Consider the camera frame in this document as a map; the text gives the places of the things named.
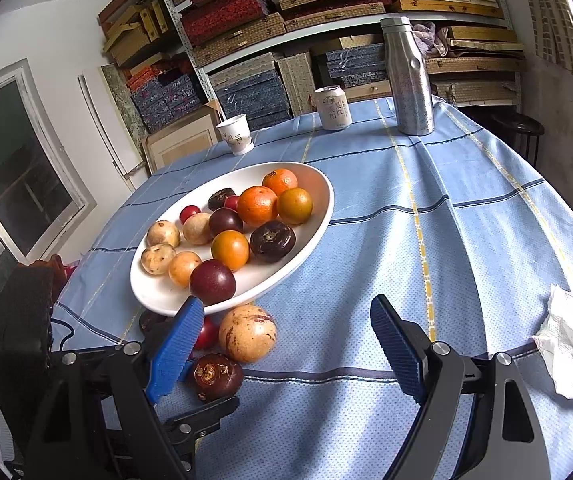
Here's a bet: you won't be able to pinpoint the dark purple passion fruit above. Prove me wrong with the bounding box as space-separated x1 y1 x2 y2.
249 220 297 264

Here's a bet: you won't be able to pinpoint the black round stool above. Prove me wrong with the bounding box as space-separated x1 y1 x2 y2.
491 111 546 166

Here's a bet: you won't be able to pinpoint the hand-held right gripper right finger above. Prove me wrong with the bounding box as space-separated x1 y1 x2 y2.
369 294 552 480

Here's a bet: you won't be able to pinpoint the stack of blue patterned boxes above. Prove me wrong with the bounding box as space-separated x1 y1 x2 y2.
129 42 387 133

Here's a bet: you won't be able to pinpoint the crumpled pink white cloth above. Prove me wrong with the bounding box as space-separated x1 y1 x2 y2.
409 21 450 58

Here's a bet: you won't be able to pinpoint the dark brown water chestnut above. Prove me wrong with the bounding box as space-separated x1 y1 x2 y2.
192 353 244 402
207 188 236 212
139 310 167 337

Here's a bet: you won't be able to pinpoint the grey framed window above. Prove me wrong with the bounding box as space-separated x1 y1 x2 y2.
0 57 98 311

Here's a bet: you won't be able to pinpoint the white drink can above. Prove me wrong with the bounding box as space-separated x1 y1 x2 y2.
315 86 352 132

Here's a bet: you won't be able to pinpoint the small dark red fruit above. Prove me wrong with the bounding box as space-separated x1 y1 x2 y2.
194 316 220 351

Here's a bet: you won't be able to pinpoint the white metal shelf rack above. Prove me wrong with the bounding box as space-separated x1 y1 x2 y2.
151 0 525 116

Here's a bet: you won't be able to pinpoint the printed paper cup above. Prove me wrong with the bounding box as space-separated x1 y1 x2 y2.
216 114 254 156

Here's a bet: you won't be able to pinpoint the large speckled tan fruit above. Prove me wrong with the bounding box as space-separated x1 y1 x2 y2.
218 305 278 364

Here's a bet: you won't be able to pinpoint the silver metal bottle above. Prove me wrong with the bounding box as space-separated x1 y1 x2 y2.
380 16 435 136

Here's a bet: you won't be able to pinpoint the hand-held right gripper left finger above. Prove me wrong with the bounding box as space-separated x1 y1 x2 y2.
24 295 206 480

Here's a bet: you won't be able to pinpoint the white leaning boards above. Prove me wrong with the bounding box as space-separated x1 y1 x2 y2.
77 67 147 178

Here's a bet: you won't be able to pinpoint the tan round fruit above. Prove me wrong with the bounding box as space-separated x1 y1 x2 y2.
146 220 181 249
140 243 177 276
182 212 213 246

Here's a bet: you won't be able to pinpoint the orange tangerine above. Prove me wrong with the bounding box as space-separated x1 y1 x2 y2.
238 186 279 227
262 168 299 196

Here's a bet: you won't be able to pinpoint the white plate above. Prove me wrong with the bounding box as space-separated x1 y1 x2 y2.
130 161 336 317

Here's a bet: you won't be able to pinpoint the dark purple plum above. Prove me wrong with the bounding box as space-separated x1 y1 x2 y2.
189 259 237 306
209 207 244 237

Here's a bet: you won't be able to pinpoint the wooden framed panel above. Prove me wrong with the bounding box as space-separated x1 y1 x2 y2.
140 107 222 176

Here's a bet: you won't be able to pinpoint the shelf of patterned boxes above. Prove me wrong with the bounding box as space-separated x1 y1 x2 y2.
99 0 525 116

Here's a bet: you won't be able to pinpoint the smooth yellow-orange citrus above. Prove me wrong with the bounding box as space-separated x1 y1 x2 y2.
277 187 314 225
168 251 202 288
211 230 250 272

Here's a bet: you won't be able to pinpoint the marble slab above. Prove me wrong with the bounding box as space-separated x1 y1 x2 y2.
100 64 140 133

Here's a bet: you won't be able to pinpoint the brown cloth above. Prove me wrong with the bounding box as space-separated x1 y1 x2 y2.
26 254 80 286

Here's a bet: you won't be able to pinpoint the stack of red patterned boxes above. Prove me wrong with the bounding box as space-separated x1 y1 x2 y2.
126 0 392 91

